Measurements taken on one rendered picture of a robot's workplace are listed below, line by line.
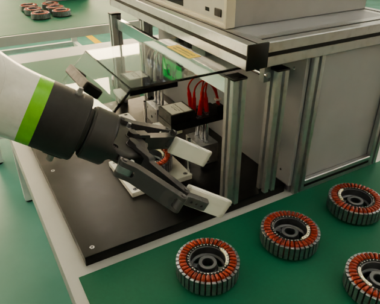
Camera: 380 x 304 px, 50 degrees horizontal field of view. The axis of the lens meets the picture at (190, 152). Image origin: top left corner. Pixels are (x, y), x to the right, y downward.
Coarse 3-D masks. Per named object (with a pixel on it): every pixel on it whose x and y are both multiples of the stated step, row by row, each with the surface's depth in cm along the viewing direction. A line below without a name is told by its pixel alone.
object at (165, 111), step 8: (168, 104) 95; (176, 104) 95; (184, 104) 95; (160, 112) 94; (168, 112) 91; (176, 112) 91; (184, 112) 91; (192, 112) 92; (216, 112) 97; (160, 120) 95; (168, 120) 91; (176, 120) 91; (184, 120) 92; (192, 120) 93; (200, 120) 94; (208, 120) 95; (216, 120) 96; (176, 128) 92; (184, 128) 93; (200, 128) 99; (208, 128) 97; (200, 136) 101; (208, 136) 99
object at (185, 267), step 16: (192, 240) 76; (208, 240) 75; (176, 256) 72; (192, 256) 73; (208, 256) 73; (224, 256) 72; (176, 272) 72; (192, 272) 68; (208, 272) 71; (224, 272) 68; (192, 288) 68; (208, 288) 67; (224, 288) 68
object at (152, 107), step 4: (152, 100) 122; (148, 104) 120; (152, 104) 119; (156, 104) 119; (164, 104) 119; (148, 108) 121; (152, 108) 118; (156, 108) 117; (148, 112) 122; (152, 112) 119; (156, 112) 116; (148, 116) 122; (152, 116) 120; (156, 116) 117; (152, 120) 121; (156, 120) 118
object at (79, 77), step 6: (72, 66) 75; (66, 72) 75; (72, 72) 73; (78, 72) 72; (72, 78) 72; (78, 78) 70; (84, 78) 69; (78, 84) 70; (84, 84) 68; (90, 84) 68; (84, 90) 68; (90, 90) 69; (96, 90) 69; (96, 96) 70
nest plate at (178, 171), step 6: (114, 162) 99; (174, 162) 99; (114, 168) 97; (174, 168) 97; (180, 168) 97; (174, 174) 95; (180, 174) 95; (186, 174) 95; (120, 180) 94; (180, 180) 94; (126, 186) 91; (132, 186) 90; (132, 192) 89; (138, 192) 89
